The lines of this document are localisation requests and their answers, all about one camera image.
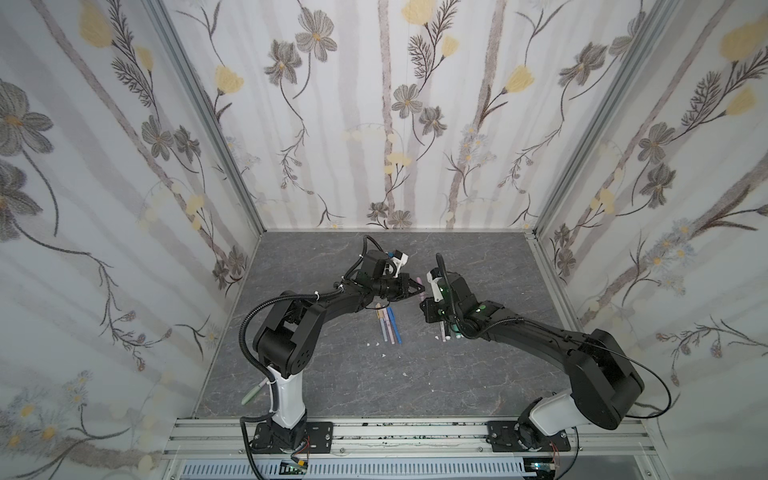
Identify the aluminium front rail frame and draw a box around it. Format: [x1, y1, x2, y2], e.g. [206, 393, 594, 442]
[161, 417, 669, 479]

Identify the dark blue pen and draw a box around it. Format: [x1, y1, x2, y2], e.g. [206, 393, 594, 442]
[386, 307, 402, 344]

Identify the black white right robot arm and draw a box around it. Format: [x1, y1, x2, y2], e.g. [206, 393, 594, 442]
[420, 268, 644, 451]

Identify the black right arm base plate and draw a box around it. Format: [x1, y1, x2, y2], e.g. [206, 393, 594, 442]
[486, 421, 572, 453]

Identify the lilac pen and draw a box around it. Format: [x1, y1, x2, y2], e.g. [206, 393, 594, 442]
[381, 308, 397, 345]

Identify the white slotted cable duct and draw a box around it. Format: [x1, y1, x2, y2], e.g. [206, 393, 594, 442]
[178, 457, 536, 480]

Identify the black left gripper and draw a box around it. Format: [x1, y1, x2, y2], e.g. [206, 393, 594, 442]
[370, 275, 425, 300]

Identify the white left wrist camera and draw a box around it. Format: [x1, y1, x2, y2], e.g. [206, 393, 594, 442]
[386, 250, 409, 278]

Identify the purple capped pink pen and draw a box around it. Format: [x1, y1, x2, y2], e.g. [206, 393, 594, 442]
[416, 277, 426, 302]

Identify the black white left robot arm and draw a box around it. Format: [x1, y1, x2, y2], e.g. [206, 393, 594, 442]
[238, 248, 424, 450]

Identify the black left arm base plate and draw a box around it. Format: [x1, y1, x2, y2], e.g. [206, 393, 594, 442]
[249, 421, 334, 455]

